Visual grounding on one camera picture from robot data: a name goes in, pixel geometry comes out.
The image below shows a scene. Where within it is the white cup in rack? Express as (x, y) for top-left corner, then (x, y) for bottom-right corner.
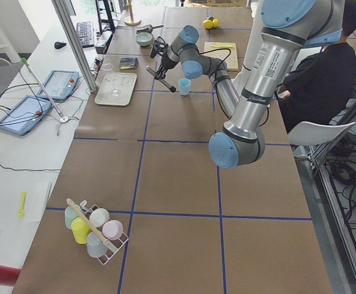
(89, 208), (109, 228)

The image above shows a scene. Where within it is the seated person black shirt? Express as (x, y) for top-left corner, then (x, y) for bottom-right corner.
(279, 1), (356, 133)

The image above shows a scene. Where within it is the grey yellow folded cloth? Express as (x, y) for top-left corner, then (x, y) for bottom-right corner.
(119, 57), (138, 70)

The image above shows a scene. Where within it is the near teach pendant tablet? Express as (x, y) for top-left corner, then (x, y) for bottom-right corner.
(0, 96), (52, 136)

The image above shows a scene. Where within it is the black computer mouse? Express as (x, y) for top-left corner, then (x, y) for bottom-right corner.
(54, 41), (67, 50)

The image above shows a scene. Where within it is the wooden rack handle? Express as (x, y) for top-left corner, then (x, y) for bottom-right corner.
(66, 198), (110, 247)

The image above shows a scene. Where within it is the steel muddler black cap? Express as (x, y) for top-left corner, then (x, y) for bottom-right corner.
(146, 66), (176, 92)

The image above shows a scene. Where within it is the yellow cup in rack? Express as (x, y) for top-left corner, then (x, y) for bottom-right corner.
(71, 217), (92, 244)

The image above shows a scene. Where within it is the white chair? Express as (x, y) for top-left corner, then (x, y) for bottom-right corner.
(288, 121), (355, 160)

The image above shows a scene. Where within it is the whole yellow lemon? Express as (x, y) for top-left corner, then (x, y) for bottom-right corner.
(202, 17), (219, 29)

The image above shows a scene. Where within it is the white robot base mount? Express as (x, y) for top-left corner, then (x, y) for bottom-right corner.
(231, 0), (267, 89)

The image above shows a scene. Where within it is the cream bear tray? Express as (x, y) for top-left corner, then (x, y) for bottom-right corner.
(95, 73), (137, 107)

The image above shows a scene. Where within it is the yellow plastic knife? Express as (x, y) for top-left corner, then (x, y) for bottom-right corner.
(210, 44), (234, 48)

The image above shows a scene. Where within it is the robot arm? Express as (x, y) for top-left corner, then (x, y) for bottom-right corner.
(150, 1), (344, 168)

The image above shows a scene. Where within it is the green bowl of ice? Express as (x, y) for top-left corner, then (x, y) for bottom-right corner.
(135, 32), (154, 47)

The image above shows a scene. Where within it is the far teach pendant tablet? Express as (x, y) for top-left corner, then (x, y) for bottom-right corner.
(43, 70), (80, 102)

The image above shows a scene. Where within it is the green cup in rack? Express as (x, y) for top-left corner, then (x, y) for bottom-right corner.
(64, 206), (78, 230)

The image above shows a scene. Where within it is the pink cup in rack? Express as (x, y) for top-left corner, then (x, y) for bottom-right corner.
(102, 220), (124, 240)

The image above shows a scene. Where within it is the white wire cup rack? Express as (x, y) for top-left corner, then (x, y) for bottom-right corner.
(80, 200), (128, 265)

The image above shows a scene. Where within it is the teach pendant tablet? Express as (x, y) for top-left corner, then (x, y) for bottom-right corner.
(0, 96), (52, 136)
(43, 70), (80, 102)

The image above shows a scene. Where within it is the metal reacher grabber stick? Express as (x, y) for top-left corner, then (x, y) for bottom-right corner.
(21, 58), (69, 123)

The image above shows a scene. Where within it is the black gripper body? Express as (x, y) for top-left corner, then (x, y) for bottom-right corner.
(150, 36), (168, 59)

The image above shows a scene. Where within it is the light blue cup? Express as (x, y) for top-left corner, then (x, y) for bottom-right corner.
(179, 78), (191, 96)

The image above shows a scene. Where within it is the yellow plastic spoon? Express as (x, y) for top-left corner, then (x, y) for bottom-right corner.
(18, 191), (26, 219)

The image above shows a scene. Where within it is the aluminium frame post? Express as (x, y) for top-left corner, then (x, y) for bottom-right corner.
(51, 0), (97, 93)

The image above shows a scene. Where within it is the wooden cutting board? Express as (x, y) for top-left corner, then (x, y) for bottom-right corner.
(204, 42), (239, 72)

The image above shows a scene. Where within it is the grey cup in rack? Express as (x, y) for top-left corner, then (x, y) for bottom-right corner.
(86, 232), (107, 258)

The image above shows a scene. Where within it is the black keyboard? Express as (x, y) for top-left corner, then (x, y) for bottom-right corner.
(76, 21), (94, 48)

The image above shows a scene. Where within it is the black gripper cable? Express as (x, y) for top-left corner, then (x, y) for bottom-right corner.
(156, 36), (272, 126)

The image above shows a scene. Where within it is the wooden stand base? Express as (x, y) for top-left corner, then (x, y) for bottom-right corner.
(124, 0), (141, 26)

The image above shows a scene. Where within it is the clear wine glass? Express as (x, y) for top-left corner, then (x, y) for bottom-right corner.
(102, 63), (121, 97)

